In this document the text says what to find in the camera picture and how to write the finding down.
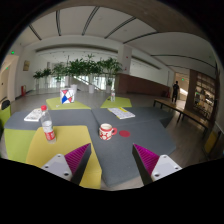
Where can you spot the green chair at left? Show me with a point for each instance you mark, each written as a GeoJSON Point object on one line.
{"type": "Point", "coordinates": [5, 112]}

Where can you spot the white booklet on left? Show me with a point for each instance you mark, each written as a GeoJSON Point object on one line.
{"type": "Point", "coordinates": [34, 115]}

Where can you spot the red fire extinguisher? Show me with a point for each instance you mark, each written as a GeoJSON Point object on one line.
{"type": "Point", "coordinates": [23, 90]}

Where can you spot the clear plastic water bottle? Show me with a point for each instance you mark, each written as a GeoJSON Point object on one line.
{"type": "Point", "coordinates": [47, 125]}

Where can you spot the potted plant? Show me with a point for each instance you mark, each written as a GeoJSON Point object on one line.
{"type": "Point", "coordinates": [59, 71]}
{"type": "Point", "coordinates": [41, 74]}
{"type": "Point", "coordinates": [85, 67]}
{"type": "Point", "coordinates": [110, 68]}

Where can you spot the small distant water bottle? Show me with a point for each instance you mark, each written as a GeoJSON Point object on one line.
{"type": "Point", "coordinates": [113, 95]}

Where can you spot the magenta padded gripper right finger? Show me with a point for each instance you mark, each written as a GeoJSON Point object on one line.
{"type": "Point", "coordinates": [151, 166]}

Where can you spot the framed wall picture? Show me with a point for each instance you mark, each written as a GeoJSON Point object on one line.
{"type": "Point", "coordinates": [26, 65]}

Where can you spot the potted plant far left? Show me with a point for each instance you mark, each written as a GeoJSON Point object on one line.
{"type": "Point", "coordinates": [41, 74]}

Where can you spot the long wooden bench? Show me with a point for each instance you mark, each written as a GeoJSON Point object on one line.
{"type": "Point", "coordinates": [182, 112]}

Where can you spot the potted plant centre left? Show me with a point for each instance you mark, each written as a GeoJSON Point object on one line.
{"type": "Point", "coordinates": [59, 71]}

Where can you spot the white yellow booklet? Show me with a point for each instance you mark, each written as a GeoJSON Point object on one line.
{"type": "Point", "coordinates": [121, 113]}

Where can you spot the person in dark clothes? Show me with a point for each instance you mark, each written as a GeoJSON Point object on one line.
{"type": "Point", "coordinates": [175, 92]}

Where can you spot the potted plant right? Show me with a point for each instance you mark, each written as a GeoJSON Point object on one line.
{"type": "Point", "coordinates": [110, 68]}

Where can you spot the red white patterned mug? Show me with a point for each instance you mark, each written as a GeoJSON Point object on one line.
{"type": "Point", "coordinates": [107, 131]}

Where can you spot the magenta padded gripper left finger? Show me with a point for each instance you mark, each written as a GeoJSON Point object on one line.
{"type": "Point", "coordinates": [71, 166]}

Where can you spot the yellow chair at right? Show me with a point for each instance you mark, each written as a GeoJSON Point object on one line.
{"type": "Point", "coordinates": [211, 141]}

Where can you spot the small red round coaster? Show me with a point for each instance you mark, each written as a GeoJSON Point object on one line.
{"type": "Point", "coordinates": [124, 133]}

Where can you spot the wooden bookshelf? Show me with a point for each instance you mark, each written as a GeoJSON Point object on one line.
{"type": "Point", "coordinates": [204, 95]}

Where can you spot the colourful geometric cube box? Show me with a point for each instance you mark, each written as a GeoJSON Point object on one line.
{"type": "Point", "coordinates": [67, 95]}

